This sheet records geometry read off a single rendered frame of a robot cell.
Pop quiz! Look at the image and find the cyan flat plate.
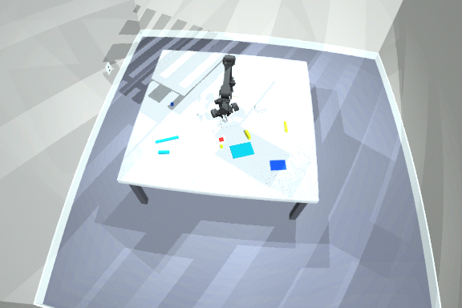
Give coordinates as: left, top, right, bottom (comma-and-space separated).
229, 142, 254, 159

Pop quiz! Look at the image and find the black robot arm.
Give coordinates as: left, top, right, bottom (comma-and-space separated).
214, 55, 236, 115

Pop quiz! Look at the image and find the blue flat rectangular pad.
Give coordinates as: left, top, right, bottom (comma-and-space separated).
269, 160, 286, 170

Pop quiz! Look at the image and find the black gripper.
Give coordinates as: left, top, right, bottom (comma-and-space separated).
210, 102, 239, 119

